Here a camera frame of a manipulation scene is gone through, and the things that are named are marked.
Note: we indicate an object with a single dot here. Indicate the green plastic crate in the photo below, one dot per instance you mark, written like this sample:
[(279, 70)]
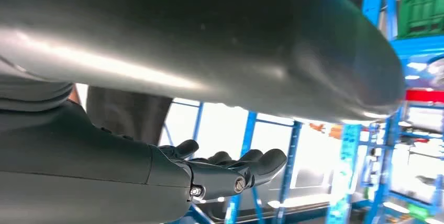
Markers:
[(421, 4)]

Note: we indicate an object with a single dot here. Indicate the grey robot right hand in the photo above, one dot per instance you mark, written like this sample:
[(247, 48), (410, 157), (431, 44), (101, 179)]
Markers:
[(86, 167)]

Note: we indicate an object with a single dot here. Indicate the grey robot body shell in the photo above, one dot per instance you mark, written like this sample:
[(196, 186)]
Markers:
[(208, 24)]

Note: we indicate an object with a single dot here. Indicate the red barrier belt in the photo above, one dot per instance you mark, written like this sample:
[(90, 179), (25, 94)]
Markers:
[(425, 96)]

